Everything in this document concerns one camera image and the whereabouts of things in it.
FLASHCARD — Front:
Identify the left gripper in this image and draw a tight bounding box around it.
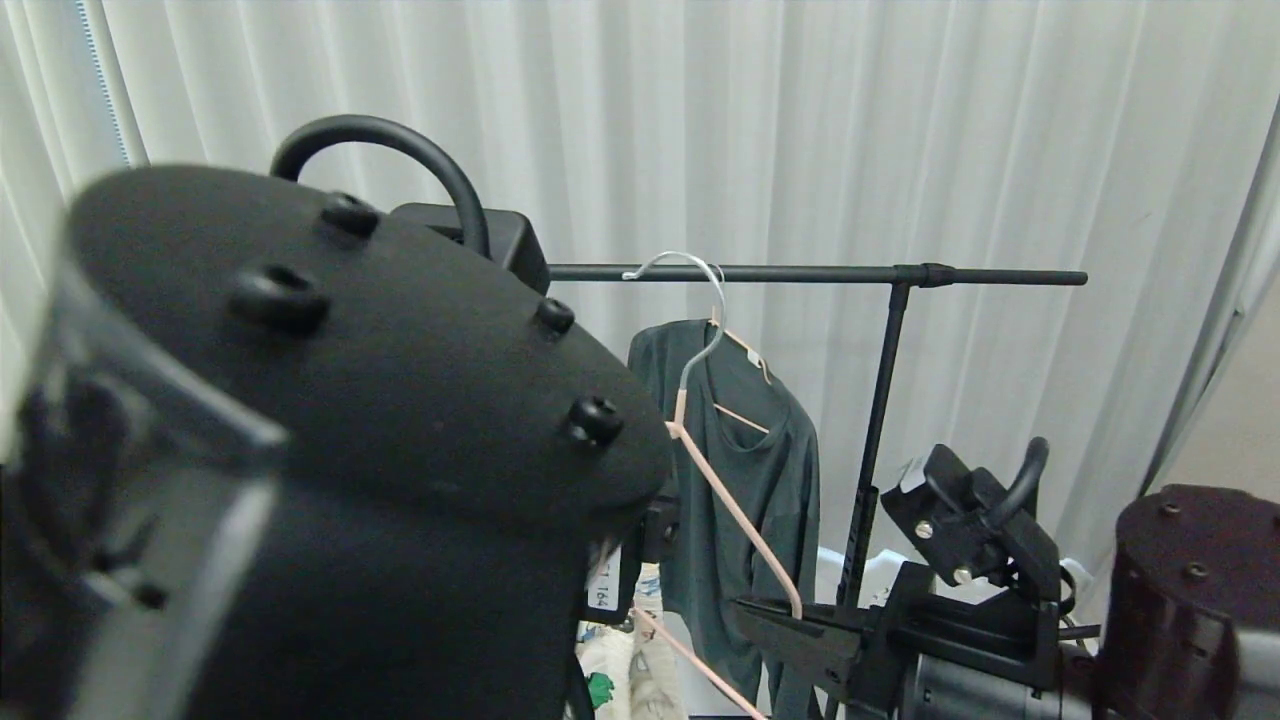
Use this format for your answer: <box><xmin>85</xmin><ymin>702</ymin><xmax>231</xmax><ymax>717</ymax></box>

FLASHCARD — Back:
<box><xmin>580</xmin><ymin>493</ymin><xmax>683</xmax><ymax>629</ymax></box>

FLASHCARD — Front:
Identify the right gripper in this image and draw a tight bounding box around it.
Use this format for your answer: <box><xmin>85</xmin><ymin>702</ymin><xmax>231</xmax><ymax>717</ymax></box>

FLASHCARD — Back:
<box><xmin>733</xmin><ymin>560</ymin><xmax>1099</xmax><ymax>720</ymax></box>

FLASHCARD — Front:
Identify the dark grey sleeveless shirt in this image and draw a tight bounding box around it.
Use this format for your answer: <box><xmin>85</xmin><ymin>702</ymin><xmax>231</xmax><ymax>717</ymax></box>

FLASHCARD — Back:
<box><xmin>628</xmin><ymin>319</ymin><xmax>823</xmax><ymax>720</ymax></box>

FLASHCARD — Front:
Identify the cream printed garment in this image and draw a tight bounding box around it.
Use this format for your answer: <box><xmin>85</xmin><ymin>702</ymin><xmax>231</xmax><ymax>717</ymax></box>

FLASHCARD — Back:
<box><xmin>576</xmin><ymin>565</ymin><xmax>691</xmax><ymax>720</ymax></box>

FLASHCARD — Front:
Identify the pink clothes hanger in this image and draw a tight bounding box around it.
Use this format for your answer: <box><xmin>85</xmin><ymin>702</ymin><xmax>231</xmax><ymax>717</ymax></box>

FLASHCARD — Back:
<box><xmin>622</xmin><ymin>250</ymin><xmax>804</xmax><ymax>720</ymax></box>
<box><xmin>708</xmin><ymin>265</ymin><xmax>776</xmax><ymax>436</ymax></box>

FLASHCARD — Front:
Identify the black clothes rack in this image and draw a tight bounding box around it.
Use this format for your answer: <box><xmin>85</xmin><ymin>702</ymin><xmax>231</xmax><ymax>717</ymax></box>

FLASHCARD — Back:
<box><xmin>548</xmin><ymin>262</ymin><xmax>1089</xmax><ymax>720</ymax></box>

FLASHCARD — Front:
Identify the white curtain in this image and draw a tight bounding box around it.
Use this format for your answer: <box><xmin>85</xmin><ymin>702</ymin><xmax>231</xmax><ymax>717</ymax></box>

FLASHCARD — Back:
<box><xmin>0</xmin><ymin>0</ymin><xmax>1280</xmax><ymax>601</ymax></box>

